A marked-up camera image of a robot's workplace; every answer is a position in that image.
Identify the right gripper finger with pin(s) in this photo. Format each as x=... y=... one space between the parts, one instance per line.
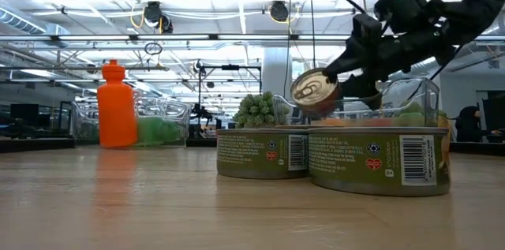
x=361 y=92
x=355 y=60

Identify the gold-top tin can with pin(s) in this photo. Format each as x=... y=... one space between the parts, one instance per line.
x=313 y=90

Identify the green apple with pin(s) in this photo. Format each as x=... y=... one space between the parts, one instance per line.
x=410 y=118

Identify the green-label tin can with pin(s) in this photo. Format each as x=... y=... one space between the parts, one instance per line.
x=355 y=163
x=256 y=155

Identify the orange squeeze bottle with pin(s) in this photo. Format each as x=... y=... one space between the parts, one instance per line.
x=117 y=108

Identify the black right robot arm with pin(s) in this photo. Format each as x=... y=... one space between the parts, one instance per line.
x=473 y=5

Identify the clear plastic bin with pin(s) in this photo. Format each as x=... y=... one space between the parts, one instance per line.
x=173 y=110
x=426 y=96

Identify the person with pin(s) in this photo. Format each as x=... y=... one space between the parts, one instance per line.
x=471 y=124

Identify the green succulent plant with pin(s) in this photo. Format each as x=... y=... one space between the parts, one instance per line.
x=258 y=112

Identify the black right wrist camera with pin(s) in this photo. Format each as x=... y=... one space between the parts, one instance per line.
x=400 y=7

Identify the black camera rig stand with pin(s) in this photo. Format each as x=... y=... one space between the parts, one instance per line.
x=230 y=68

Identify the black table frame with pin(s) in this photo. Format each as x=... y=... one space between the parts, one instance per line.
x=35 y=145

